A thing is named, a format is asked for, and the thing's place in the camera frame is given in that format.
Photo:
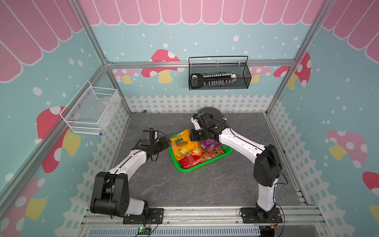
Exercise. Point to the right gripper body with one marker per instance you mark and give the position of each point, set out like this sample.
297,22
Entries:
198,135

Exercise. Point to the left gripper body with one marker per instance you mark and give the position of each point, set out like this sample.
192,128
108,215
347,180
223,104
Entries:
159,145

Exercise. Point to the purple candy bag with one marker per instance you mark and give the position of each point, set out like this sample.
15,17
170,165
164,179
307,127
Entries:
209,144

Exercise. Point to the yellow candy bag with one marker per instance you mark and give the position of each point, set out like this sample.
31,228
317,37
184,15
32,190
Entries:
182,146

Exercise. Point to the green plastic basket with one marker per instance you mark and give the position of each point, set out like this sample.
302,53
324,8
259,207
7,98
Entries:
228,150

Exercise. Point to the red candy bag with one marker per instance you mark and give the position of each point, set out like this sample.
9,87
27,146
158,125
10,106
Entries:
191,161

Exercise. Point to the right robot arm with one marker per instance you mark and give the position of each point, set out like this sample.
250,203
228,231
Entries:
266,159

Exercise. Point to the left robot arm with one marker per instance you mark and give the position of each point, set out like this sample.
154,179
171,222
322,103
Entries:
110,195

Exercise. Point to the small green circuit board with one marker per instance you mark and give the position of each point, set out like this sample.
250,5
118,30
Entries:
144,231

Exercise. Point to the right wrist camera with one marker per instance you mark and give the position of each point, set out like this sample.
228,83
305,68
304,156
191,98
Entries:
195,123

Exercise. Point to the black wire mesh basket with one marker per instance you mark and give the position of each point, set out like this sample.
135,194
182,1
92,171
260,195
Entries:
218,72

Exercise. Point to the white wire basket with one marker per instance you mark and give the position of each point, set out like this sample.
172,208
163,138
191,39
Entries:
91,110

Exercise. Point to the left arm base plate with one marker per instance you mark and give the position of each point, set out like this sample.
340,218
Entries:
150,216

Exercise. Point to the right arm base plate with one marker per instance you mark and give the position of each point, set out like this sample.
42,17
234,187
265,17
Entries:
256,215

